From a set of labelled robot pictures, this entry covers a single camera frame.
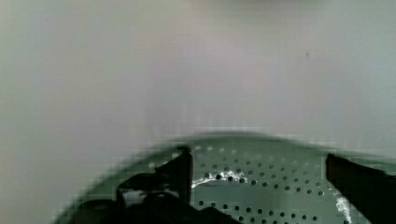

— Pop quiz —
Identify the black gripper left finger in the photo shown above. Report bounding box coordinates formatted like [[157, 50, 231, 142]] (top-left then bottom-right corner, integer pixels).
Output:
[[116, 146, 193, 208]]

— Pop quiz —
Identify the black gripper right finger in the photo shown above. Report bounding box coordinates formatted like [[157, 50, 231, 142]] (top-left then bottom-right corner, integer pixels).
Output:
[[325, 154, 396, 224]]

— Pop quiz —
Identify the green plastic strainer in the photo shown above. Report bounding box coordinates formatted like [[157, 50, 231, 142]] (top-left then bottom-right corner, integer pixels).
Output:
[[52, 133, 395, 224]]

